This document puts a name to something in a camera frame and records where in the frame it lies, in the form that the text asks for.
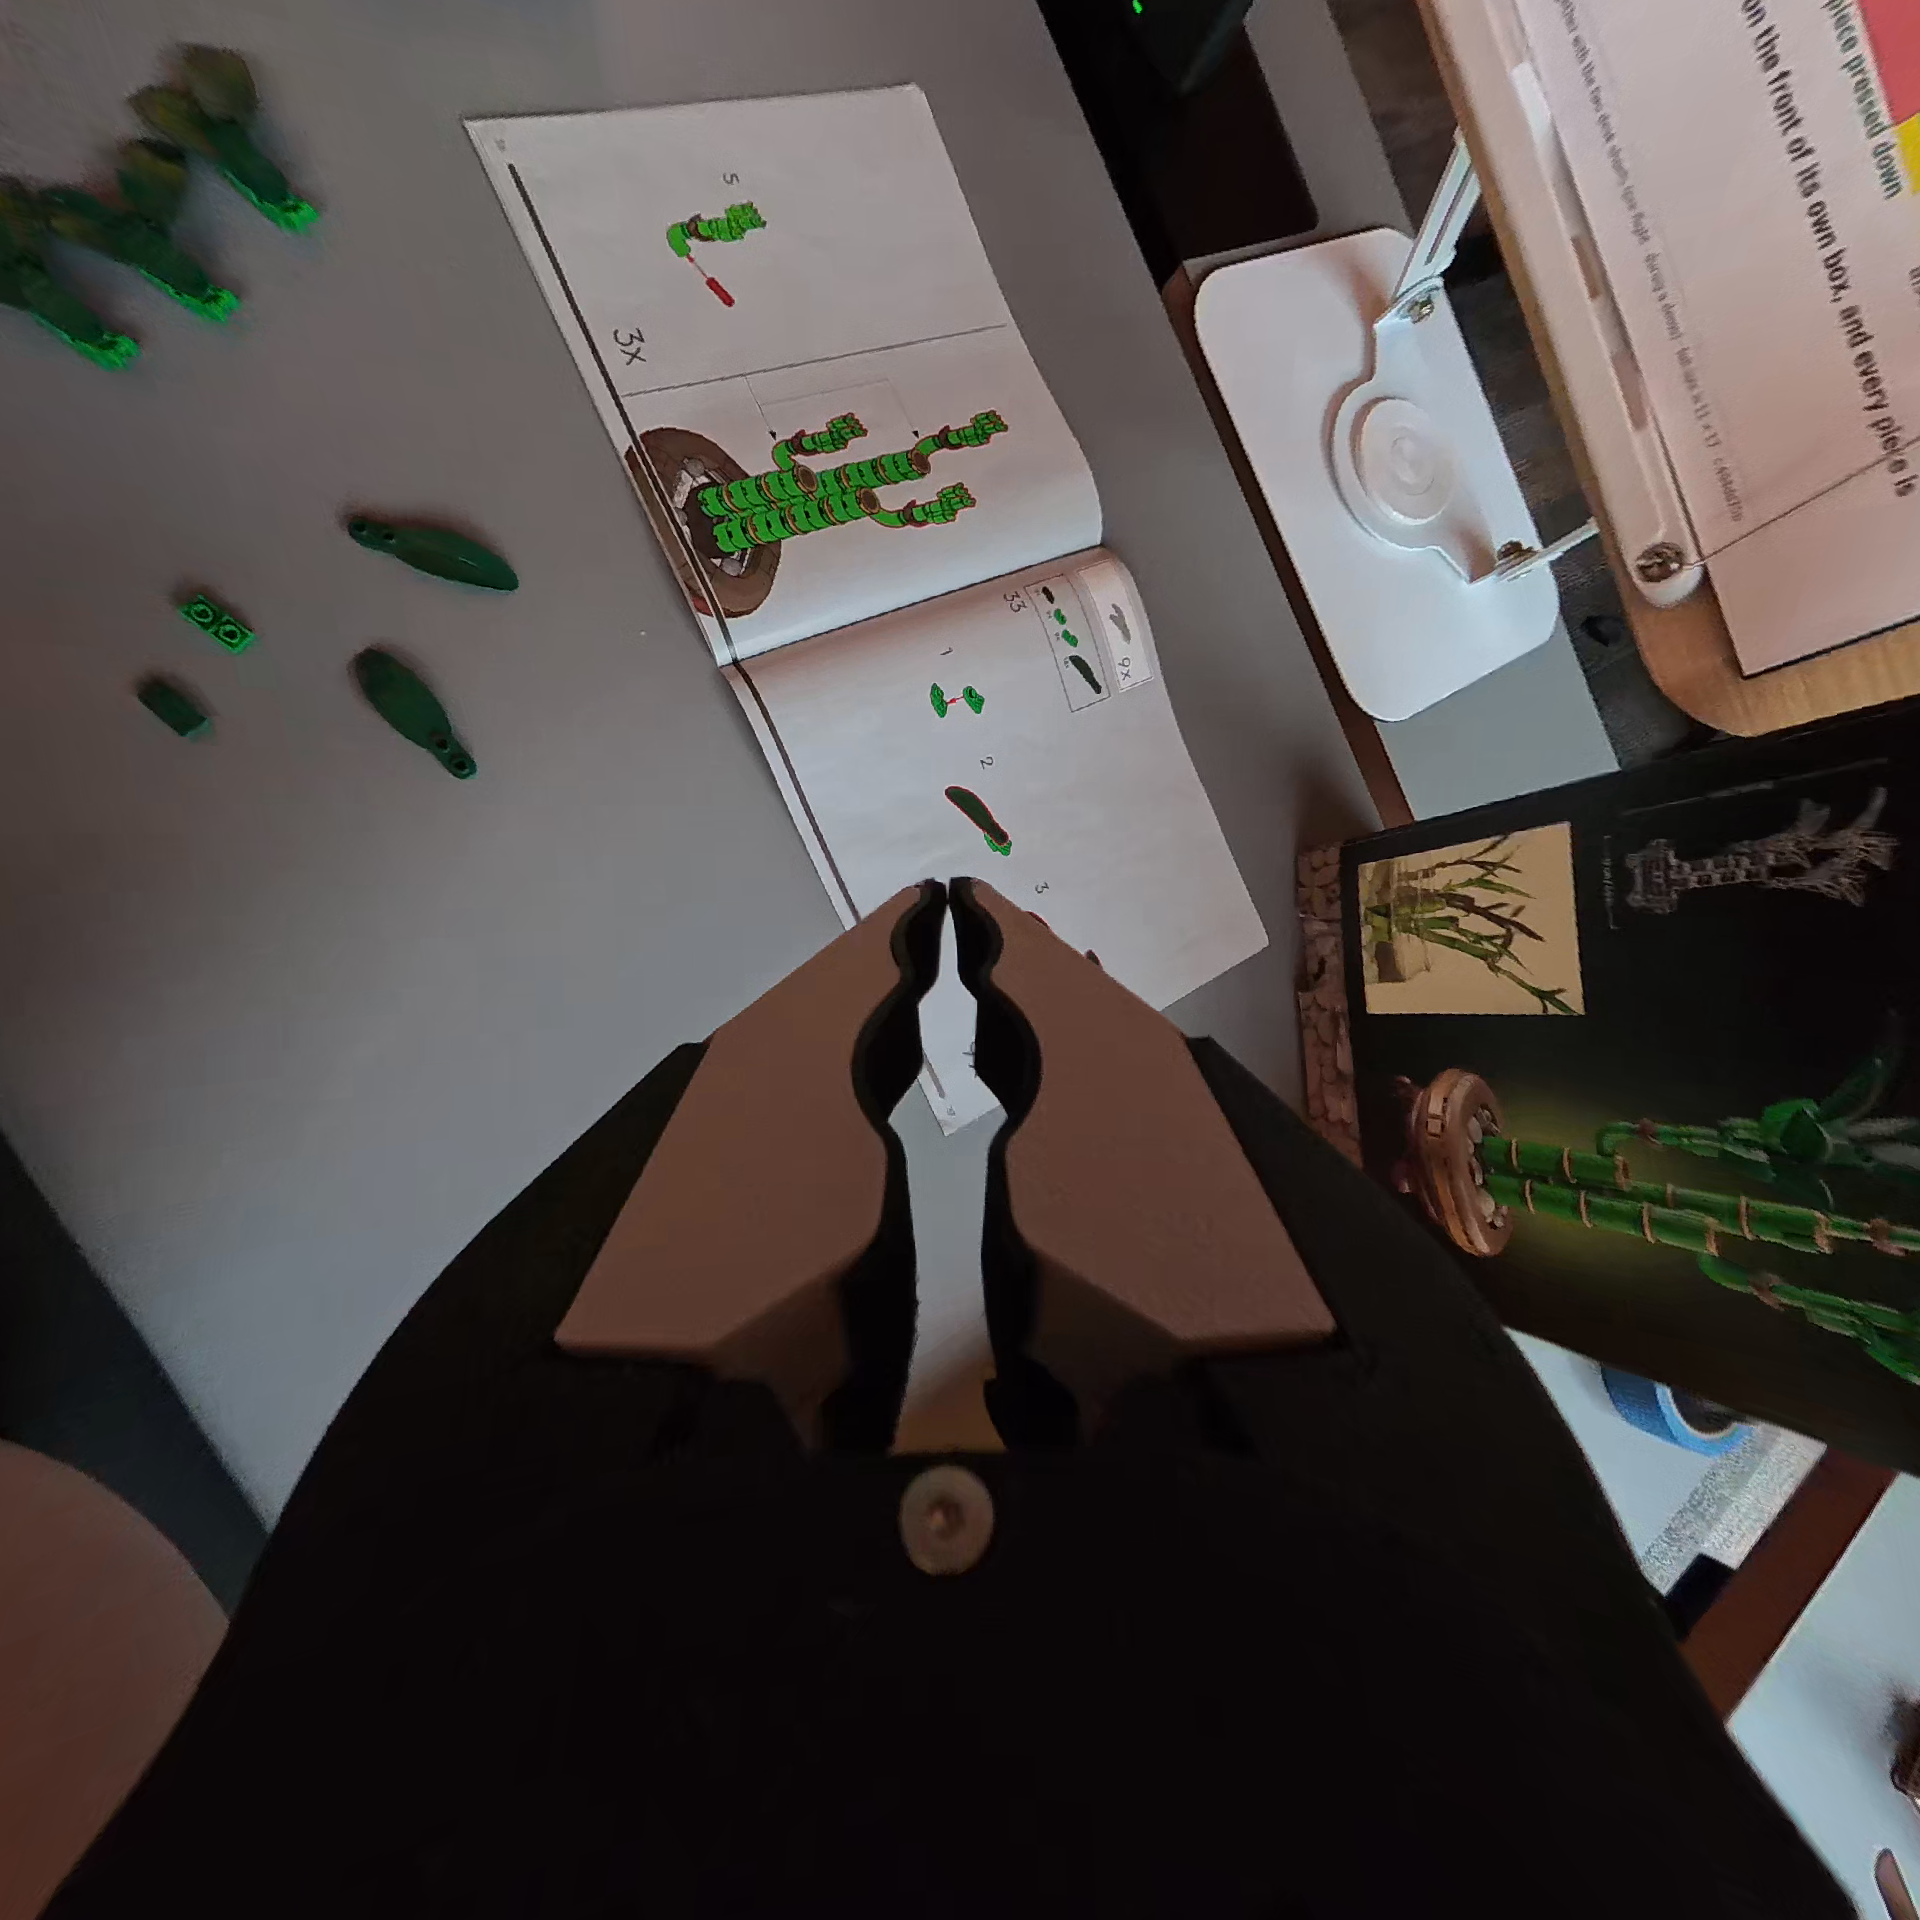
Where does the green lego leaf assembly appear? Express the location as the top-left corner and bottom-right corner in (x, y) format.
(0, 177), (139, 371)
(127, 41), (325, 234)
(42, 143), (242, 324)

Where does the blue tape roll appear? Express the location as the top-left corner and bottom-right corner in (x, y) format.
(1598, 1357), (1759, 1461)

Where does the dark lego set box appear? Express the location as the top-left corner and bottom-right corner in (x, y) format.
(1295, 705), (1920, 1479)

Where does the dark green lego leaf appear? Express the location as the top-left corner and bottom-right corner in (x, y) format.
(346, 515), (522, 596)
(351, 648), (480, 783)

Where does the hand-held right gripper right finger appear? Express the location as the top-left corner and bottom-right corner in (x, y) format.
(949, 877), (1338, 1450)

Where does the lego instruction booklet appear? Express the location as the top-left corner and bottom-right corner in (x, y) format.
(462, 83), (1269, 1137)

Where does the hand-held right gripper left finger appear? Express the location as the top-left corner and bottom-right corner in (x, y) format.
(556, 880), (951, 1455)

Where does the wooden stand board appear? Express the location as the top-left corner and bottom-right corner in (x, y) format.
(1416, 0), (1920, 740)

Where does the printed instruction sheet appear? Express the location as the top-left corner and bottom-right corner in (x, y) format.
(1500, 0), (1920, 676)

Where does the black box device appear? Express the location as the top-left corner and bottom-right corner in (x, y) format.
(1038, 0), (1322, 279)

